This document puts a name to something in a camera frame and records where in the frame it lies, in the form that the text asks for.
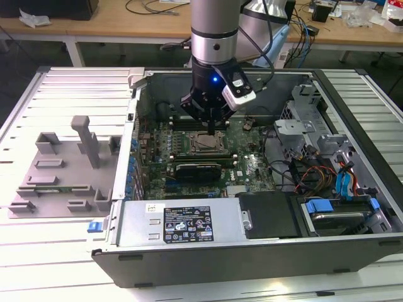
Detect black wire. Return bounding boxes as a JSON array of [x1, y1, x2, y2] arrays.
[[263, 124, 315, 193]]

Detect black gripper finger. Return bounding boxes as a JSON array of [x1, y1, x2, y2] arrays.
[[179, 93, 213, 137], [212, 108, 234, 136]]

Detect silver metal disk bay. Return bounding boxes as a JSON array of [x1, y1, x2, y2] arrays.
[[273, 118, 317, 148]]

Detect white and red bag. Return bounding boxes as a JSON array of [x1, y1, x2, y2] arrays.
[[381, 0, 403, 32]]

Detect green motherboard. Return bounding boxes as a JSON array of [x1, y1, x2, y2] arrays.
[[138, 115, 280, 201]]

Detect silver finned heatsink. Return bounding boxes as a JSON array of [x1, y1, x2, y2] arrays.
[[225, 184, 250, 198]]

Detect tall black box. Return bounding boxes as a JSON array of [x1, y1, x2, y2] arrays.
[[285, 0, 297, 25]]

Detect black plastic shroud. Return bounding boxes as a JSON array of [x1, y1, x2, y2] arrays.
[[235, 191, 305, 240]]

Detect yellow and red power wires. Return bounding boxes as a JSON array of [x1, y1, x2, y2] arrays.
[[297, 165, 335, 193]]

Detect grey parts rack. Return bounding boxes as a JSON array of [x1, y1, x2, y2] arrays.
[[6, 115, 124, 220]]

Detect wide black box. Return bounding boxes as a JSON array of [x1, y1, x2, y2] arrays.
[[0, 0, 100, 21]]

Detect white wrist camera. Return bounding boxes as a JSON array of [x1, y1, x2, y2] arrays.
[[217, 64, 257, 112]]

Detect small black open box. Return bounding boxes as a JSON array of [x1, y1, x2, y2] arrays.
[[311, 1, 335, 23]]

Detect open black PC case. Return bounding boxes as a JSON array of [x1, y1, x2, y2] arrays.
[[85, 67, 403, 289]]

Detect green RAM stick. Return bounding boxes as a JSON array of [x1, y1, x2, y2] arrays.
[[18, 186, 91, 194]]

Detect blue cable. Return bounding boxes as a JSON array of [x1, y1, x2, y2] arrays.
[[294, 12, 315, 69]]

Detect clear plastic bags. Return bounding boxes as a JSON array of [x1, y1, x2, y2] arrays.
[[343, 4, 383, 28]]

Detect metal socket cover frame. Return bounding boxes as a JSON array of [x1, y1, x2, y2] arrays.
[[188, 131, 229, 155]]

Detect black graphics card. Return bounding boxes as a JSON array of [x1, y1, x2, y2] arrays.
[[174, 161, 224, 183]]

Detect wooden desk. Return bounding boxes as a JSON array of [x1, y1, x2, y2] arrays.
[[0, 0, 403, 69]]

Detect hard disk in blue carrier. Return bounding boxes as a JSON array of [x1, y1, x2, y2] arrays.
[[300, 196, 384, 237]]

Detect crumpled white paper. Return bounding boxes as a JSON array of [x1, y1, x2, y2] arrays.
[[18, 8, 52, 28]]

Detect orange data wire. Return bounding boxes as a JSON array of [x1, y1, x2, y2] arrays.
[[348, 159, 365, 198]]

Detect CPU socket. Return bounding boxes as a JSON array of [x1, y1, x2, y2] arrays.
[[186, 129, 231, 155]]

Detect blue flat data wire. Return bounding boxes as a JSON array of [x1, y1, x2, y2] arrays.
[[335, 160, 356, 203]]

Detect silver power supply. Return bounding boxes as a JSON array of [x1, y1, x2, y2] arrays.
[[115, 198, 249, 249]]

